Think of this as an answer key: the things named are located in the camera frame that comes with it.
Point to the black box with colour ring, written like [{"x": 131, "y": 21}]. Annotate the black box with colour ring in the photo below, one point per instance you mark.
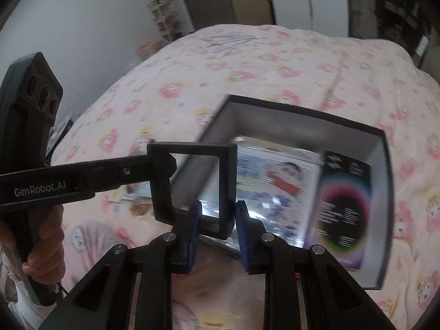
[{"x": 340, "y": 217}]

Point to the black square frame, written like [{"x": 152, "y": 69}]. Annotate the black square frame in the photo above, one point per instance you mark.
[{"x": 183, "y": 170}]

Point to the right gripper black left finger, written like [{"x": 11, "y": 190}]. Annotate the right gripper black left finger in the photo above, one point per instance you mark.
[{"x": 173, "y": 253}]

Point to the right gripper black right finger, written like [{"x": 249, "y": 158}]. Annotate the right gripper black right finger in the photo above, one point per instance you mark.
[{"x": 264, "y": 253}]

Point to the black open storage box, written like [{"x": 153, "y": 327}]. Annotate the black open storage box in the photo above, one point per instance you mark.
[{"x": 319, "y": 132}]

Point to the cartoon print plastic package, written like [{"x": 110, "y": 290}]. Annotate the cartoon print plastic package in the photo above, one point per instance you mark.
[{"x": 278, "y": 184}]

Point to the white wardrobe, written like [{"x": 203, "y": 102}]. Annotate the white wardrobe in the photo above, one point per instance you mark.
[{"x": 327, "y": 17}]

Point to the person's left hand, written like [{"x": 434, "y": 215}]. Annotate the person's left hand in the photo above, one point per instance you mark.
[{"x": 45, "y": 263}]

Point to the pink cartoon bed sheet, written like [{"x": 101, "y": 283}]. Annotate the pink cartoon bed sheet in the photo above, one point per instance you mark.
[{"x": 174, "y": 94}]

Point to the white shelf rack with items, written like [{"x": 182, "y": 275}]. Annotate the white shelf rack with items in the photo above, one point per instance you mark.
[{"x": 166, "y": 19}]

